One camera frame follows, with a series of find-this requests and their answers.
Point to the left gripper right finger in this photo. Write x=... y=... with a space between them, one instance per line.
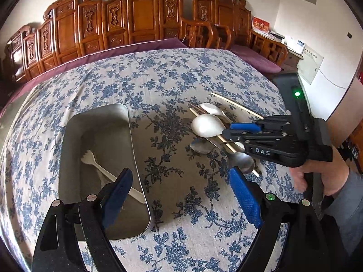
x=310 y=245

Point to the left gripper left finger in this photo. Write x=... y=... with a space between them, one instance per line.
x=57 y=246

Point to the metal spoon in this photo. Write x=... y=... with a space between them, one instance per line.
x=241 y=160
x=201 y=146

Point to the pale wooden chopstick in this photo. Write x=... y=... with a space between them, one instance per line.
x=209 y=126

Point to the white plastic fork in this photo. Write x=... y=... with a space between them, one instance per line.
x=89 y=159

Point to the large white ladle spoon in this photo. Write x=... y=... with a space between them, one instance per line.
x=209 y=126

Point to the grey sleeve right forearm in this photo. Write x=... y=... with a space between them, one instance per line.
x=347 y=211

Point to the person's right hand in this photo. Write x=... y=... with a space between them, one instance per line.
x=334 y=174

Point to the light bamboo chopstick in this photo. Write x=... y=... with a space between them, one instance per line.
x=237 y=105

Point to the small white plastic spoon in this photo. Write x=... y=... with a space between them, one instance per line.
x=213 y=109

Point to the purple cushion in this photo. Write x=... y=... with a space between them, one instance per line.
x=254 y=59

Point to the metal rectangular tray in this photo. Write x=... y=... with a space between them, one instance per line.
x=97 y=146

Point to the brown wooden chopstick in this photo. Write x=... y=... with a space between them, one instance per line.
x=195 y=110

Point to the blue floral tablecloth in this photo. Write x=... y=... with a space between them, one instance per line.
x=199 y=225

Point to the red framed sign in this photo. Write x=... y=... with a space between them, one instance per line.
x=260 y=26

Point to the wooden armchair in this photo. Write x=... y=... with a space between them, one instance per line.
x=206 y=35

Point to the carved wooden screen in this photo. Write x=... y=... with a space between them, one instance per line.
x=75 y=28

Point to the white wall panel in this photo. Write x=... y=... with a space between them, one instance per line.
x=310 y=64

